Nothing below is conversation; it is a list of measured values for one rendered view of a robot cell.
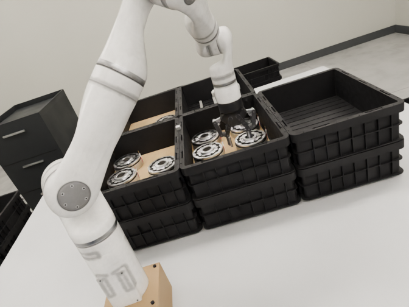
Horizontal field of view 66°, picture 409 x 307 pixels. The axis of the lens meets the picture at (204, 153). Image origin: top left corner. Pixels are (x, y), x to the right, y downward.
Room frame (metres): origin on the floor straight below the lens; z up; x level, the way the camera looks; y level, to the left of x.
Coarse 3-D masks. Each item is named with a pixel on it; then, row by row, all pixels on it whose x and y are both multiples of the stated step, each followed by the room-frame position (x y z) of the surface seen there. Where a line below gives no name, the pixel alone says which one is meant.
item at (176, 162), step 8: (168, 120) 1.12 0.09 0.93; (176, 120) 1.09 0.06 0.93; (144, 128) 1.12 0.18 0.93; (176, 136) 0.95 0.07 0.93; (176, 144) 0.89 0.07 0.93; (176, 152) 0.84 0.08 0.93; (176, 160) 0.79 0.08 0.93; (176, 168) 0.74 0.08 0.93; (152, 176) 0.74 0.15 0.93; (160, 176) 0.73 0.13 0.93; (168, 176) 0.73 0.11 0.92; (176, 176) 0.73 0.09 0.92; (128, 184) 0.75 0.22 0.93; (136, 184) 0.74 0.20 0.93; (144, 184) 0.73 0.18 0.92; (152, 184) 0.73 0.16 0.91; (160, 184) 0.73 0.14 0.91; (104, 192) 0.74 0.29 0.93; (112, 192) 0.74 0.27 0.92; (120, 192) 0.74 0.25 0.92; (128, 192) 0.74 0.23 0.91
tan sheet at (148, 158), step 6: (156, 150) 1.12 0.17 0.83; (162, 150) 1.10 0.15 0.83; (168, 150) 1.08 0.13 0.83; (174, 150) 1.07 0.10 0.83; (144, 156) 1.11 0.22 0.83; (150, 156) 1.09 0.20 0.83; (156, 156) 1.07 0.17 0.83; (162, 156) 1.05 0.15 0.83; (174, 156) 1.02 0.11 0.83; (144, 162) 1.05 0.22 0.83; (150, 162) 1.04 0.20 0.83; (144, 168) 1.01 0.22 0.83; (144, 174) 0.96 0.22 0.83
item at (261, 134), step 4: (244, 132) 0.95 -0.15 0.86; (256, 132) 0.93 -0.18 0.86; (260, 132) 0.92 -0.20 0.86; (264, 132) 0.91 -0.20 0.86; (240, 136) 0.94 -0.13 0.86; (260, 136) 0.89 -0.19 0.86; (264, 136) 0.88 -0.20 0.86; (236, 140) 0.92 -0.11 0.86; (240, 140) 0.91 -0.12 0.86; (252, 140) 0.88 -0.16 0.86; (256, 140) 0.87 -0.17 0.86; (260, 140) 0.86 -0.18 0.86; (236, 144) 0.90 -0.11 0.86; (240, 144) 0.88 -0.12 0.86; (244, 144) 0.87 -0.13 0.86; (248, 144) 0.86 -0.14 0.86; (252, 144) 0.86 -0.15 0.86
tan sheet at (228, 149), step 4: (260, 128) 1.01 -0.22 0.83; (224, 140) 1.01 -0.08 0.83; (232, 140) 0.99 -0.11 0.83; (268, 140) 0.91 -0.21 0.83; (224, 144) 0.98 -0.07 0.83; (232, 144) 0.96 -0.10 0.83; (192, 148) 1.03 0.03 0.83; (228, 148) 0.94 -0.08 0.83; (232, 148) 0.93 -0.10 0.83; (192, 152) 1.00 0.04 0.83; (228, 152) 0.92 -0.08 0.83
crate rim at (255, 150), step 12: (204, 108) 1.11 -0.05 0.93; (264, 108) 0.93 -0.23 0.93; (180, 120) 1.08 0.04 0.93; (276, 120) 0.82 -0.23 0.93; (180, 132) 0.97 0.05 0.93; (180, 144) 0.88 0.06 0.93; (264, 144) 0.71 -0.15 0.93; (276, 144) 0.71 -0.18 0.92; (288, 144) 0.71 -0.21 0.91; (180, 156) 0.80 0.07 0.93; (228, 156) 0.72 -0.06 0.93; (240, 156) 0.71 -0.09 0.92; (252, 156) 0.71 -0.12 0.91; (180, 168) 0.74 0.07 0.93; (192, 168) 0.72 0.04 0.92; (204, 168) 0.72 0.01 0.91
